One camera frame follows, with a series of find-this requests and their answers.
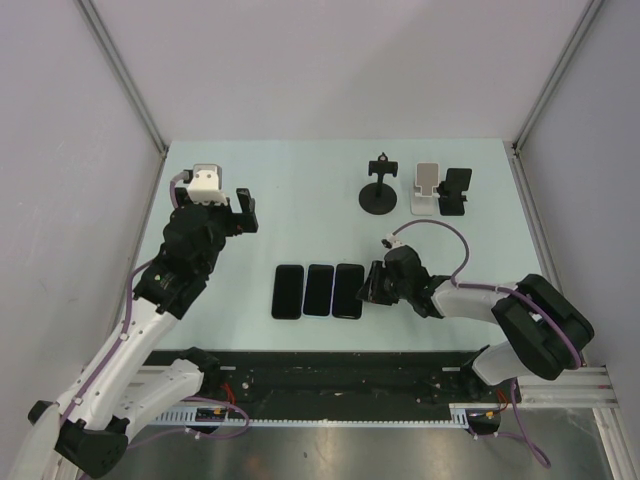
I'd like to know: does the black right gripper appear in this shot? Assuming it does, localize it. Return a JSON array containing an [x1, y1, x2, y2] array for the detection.
[[355, 260, 411, 306]]

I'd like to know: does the black phone light blue case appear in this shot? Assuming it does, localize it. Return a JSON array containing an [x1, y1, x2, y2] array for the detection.
[[302, 264, 335, 317]]

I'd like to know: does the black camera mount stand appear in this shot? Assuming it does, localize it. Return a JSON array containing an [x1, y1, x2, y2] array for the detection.
[[358, 152, 398, 216]]

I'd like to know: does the white phone stand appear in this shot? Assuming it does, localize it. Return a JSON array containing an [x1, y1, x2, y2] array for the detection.
[[410, 162, 440, 216]]

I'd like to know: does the black phone stand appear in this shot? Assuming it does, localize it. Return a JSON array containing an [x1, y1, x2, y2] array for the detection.
[[436, 168, 472, 216]]

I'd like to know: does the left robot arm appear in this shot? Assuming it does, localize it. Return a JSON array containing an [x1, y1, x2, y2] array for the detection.
[[9, 187, 258, 479]]

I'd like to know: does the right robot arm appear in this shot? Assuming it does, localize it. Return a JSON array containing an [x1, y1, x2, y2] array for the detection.
[[356, 245, 595, 401]]

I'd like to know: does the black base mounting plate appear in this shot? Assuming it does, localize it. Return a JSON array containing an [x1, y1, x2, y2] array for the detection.
[[129, 348, 526, 421]]

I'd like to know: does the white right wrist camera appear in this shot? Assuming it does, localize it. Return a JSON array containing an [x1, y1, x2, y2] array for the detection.
[[381, 234, 405, 250]]

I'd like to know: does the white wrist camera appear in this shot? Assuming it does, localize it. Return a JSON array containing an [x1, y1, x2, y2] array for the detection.
[[186, 164, 229, 206], [381, 234, 405, 250]]

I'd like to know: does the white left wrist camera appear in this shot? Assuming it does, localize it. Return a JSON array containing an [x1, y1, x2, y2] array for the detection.
[[186, 164, 229, 206]]

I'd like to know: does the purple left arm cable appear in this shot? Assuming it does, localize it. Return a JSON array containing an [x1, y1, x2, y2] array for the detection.
[[59, 172, 251, 451]]

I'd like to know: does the white slotted cable duct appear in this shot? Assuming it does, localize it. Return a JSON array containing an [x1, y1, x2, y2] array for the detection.
[[151, 402, 499, 429]]

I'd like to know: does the right aluminium frame post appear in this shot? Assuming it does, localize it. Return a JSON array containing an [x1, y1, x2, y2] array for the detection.
[[514, 0, 606, 151]]

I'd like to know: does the aluminium frame post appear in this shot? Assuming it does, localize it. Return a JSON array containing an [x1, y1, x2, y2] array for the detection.
[[74, 0, 169, 154], [514, 0, 606, 151]]

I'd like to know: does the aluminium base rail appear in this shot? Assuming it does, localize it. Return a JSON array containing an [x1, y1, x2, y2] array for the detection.
[[518, 367, 618, 409]]

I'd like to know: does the left aluminium frame post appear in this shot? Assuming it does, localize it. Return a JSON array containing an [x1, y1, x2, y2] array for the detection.
[[74, 0, 169, 154]]

